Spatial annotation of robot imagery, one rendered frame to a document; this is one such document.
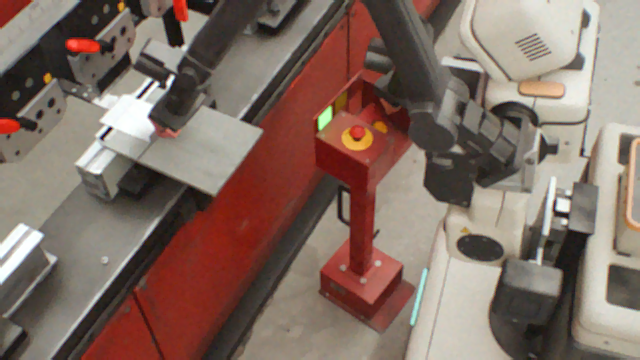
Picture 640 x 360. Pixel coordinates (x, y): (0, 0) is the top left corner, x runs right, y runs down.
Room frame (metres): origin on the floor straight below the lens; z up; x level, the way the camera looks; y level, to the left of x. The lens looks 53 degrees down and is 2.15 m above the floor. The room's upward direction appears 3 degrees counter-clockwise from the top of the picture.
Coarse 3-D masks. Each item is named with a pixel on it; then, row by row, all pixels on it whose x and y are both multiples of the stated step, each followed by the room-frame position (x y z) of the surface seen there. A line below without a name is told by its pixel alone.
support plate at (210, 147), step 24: (192, 120) 1.04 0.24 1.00; (216, 120) 1.04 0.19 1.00; (120, 144) 0.99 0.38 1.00; (144, 144) 0.99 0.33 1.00; (168, 144) 0.98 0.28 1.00; (192, 144) 0.98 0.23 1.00; (216, 144) 0.98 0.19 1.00; (240, 144) 0.97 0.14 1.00; (168, 168) 0.92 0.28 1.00; (192, 168) 0.92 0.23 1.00; (216, 168) 0.92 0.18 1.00; (216, 192) 0.86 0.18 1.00
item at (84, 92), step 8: (64, 80) 1.17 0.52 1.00; (64, 88) 1.15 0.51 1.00; (72, 88) 1.15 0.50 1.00; (80, 88) 1.15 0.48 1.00; (88, 88) 1.15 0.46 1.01; (80, 96) 1.12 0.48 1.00; (88, 96) 1.12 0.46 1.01; (96, 96) 1.12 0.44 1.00; (112, 96) 1.12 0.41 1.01; (96, 104) 1.10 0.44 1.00; (104, 104) 1.10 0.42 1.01; (112, 104) 1.10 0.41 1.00
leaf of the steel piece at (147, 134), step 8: (136, 104) 1.10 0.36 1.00; (144, 104) 1.09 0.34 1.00; (128, 112) 1.07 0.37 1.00; (136, 112) 1.07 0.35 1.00; (144, 112) 1.07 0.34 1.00; (120, 120) 1.05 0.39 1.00; (128, 120) 1.05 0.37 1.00; (136, 120) 1.05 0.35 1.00; (144, 120) 1.05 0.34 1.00; (120, 128) 1.03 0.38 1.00; (128, 128) 1.03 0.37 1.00; (136, 128) 1.03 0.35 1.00; (144, 128) 1.03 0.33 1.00; (152, 128) 1.03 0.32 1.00; (160, 128) 1.02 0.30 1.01; (136, 136) 1.01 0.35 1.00; (144, 136) 1.01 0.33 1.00; (152, 136) 1.00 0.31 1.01
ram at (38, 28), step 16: (0, 0) 0.90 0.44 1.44; (16, 0) 0.92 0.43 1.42; (32, 0) 0.94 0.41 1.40; (64, 0) 0.99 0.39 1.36; (0, 16) 0.89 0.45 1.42; (16, 16) 0.91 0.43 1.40; (48, 16) 0.96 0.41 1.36; (32, 32) 0.92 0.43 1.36; (16, 48) 0.89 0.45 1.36; (0, 64) 0.86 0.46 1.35
